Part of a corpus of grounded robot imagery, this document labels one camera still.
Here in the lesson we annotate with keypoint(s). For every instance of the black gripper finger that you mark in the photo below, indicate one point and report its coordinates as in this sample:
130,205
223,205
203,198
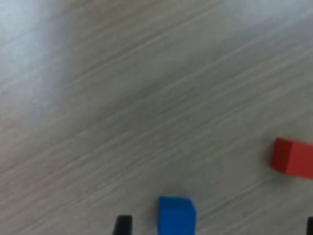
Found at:
123,226
310,226

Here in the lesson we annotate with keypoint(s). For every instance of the blue cube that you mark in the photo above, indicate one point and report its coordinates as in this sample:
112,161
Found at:
176,218

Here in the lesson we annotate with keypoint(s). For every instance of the red cube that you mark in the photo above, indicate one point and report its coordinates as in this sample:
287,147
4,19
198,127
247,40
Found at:
293,159

